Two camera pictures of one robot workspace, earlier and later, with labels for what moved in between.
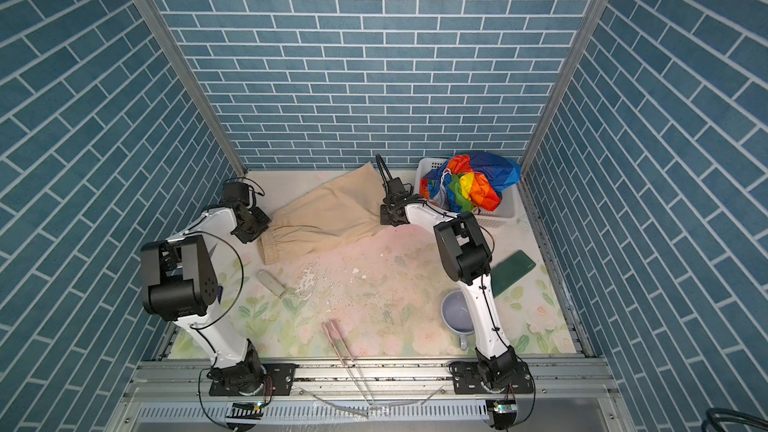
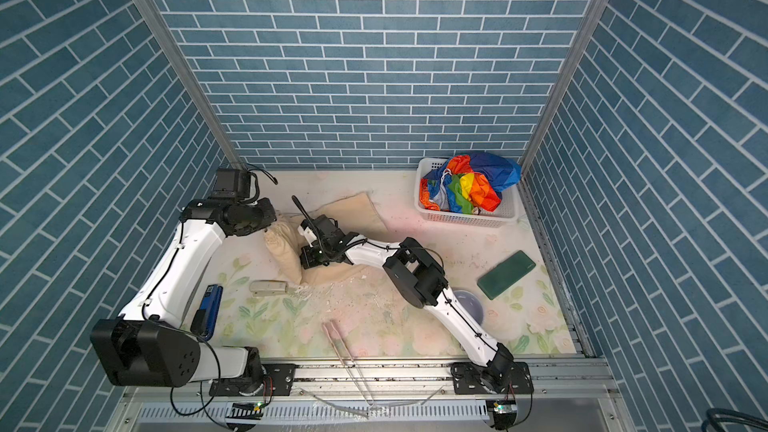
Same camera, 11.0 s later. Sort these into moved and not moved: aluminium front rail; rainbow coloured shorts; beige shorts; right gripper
Moved: right gripper; beige shorts
Not moved: aluminium front rail; rainbow coloured shorts
